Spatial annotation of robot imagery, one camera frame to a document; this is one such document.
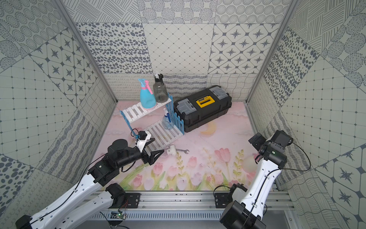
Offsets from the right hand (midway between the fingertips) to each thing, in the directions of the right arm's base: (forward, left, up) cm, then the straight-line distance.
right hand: (258, 145), depth 73 cm
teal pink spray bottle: (+17, +59, +16) cm, 63 cm away
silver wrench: (+5, +39, -19) cm, 44 cm away
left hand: (-1, +53, +6) cm, 53 cm away
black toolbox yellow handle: (+28, +28, -2) cm, 40 cm away
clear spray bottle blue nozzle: (+26, +54, -16) cm, 62 cm away
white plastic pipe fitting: (+3, +48, -15) cm, 50 cm away
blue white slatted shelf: (+17, +56, -17) cm, 61 cm away
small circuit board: (-30, +73, -19) cm, 81 cm away
